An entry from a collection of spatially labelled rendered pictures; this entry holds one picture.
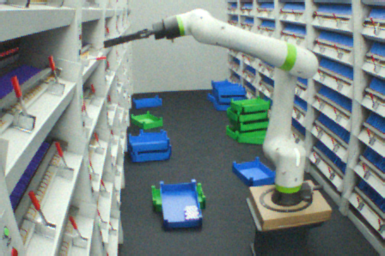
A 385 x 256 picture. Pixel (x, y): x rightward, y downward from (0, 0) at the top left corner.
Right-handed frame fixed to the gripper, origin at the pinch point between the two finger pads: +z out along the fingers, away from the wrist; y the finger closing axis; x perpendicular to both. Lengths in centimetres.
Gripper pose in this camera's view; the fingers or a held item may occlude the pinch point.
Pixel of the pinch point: (112, 42)
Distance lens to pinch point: 154.9
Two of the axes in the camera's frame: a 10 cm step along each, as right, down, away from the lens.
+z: -9.7, 2.3, -0.5
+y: -1.2, -2.9, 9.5
